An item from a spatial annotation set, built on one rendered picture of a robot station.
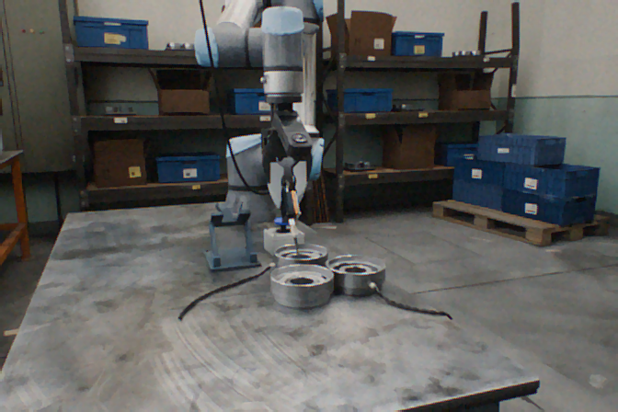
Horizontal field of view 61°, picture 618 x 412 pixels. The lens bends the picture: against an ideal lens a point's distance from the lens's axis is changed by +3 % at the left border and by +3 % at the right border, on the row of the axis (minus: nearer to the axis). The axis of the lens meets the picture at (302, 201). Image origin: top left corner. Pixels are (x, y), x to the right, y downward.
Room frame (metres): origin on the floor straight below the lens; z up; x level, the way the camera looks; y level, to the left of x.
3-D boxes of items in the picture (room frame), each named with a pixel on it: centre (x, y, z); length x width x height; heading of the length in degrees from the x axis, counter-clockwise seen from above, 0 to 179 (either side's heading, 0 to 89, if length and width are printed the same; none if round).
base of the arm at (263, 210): (1.42, 0.15, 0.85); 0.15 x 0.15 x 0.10
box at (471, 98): (5.35, -1.64, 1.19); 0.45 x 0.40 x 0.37; 105
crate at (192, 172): (4.43, 0.99, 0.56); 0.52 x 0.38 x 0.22; 107
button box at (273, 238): (1.08, 0.04, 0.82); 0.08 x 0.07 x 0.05; 20
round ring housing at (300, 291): (0.81, 0.00, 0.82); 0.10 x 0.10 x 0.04
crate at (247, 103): (4.65, 0.38, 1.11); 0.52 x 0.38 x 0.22; 110
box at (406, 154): (5.15, -1.05, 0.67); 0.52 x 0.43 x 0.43; 110
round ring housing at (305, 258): (0.94, 0.00, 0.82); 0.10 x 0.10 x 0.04
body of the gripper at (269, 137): (1.00, 0.04, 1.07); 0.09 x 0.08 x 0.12; 17
